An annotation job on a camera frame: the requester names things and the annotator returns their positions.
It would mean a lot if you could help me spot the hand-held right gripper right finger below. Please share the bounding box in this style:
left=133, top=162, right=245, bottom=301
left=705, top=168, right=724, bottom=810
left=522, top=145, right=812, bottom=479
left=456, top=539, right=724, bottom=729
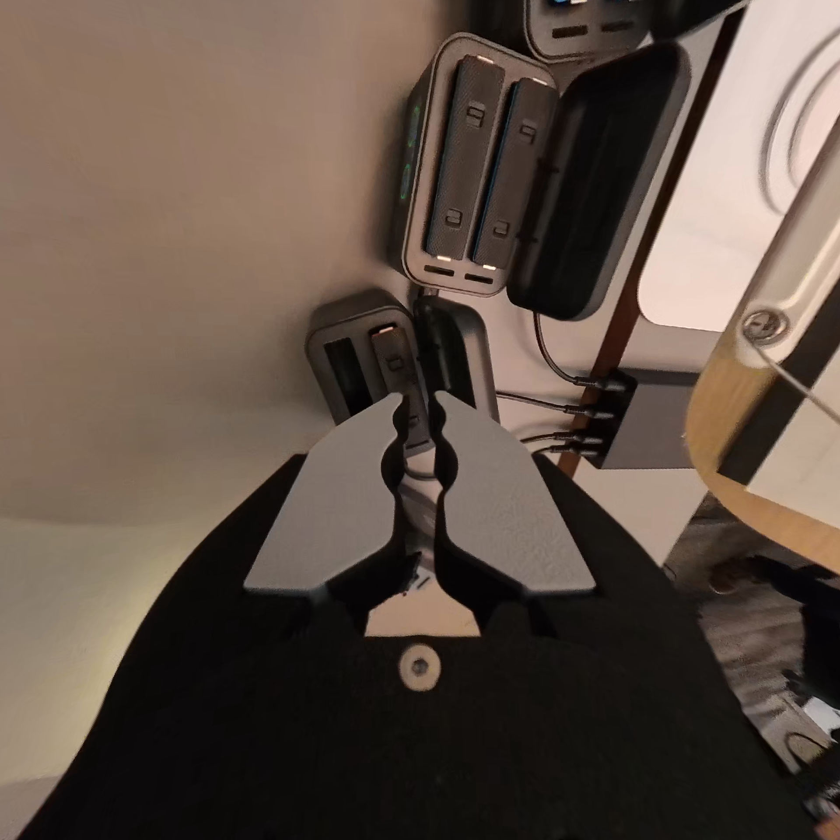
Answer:
left=427, top=390, right=592, bottom=618

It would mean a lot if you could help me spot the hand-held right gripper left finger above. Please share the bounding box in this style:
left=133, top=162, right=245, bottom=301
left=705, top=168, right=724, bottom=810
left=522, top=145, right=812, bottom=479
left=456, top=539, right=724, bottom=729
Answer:
left=243, top=392, right=421, bottom=611

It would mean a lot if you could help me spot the black battery charging case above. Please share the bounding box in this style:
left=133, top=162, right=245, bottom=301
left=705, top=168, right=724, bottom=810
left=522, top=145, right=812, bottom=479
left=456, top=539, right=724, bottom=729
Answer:
left=466, top=0, right=749, bottom=63
left=390, top=33, right=693, bottom=322
left=306, top=289, right=500, bottom=454

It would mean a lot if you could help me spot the black multi-port power hub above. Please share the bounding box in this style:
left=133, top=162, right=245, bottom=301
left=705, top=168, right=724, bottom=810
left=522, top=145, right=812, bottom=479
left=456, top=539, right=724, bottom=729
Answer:
left=584, top=368, right=710, bottom=471

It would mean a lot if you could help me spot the white instruction sheet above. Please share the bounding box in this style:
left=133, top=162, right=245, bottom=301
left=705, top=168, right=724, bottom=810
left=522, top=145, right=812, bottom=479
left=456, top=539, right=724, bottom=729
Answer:
left=720, top=348, right=840, bottom=513

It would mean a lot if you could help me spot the white stand base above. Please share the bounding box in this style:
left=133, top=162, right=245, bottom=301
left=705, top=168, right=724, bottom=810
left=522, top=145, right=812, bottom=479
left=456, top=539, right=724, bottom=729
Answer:
left=637, top=0, right=840, bottom=332

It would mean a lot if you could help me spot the black charging cable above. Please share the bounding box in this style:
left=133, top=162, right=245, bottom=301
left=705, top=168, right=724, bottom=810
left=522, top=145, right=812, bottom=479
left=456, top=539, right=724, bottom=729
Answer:
left=493, top=385, right=605, bottom=408
left=532, top=309, right=618, bottom=388
left=519, top=418, right=605, bottom=442
left=525, top=440, right=598, bottom=460

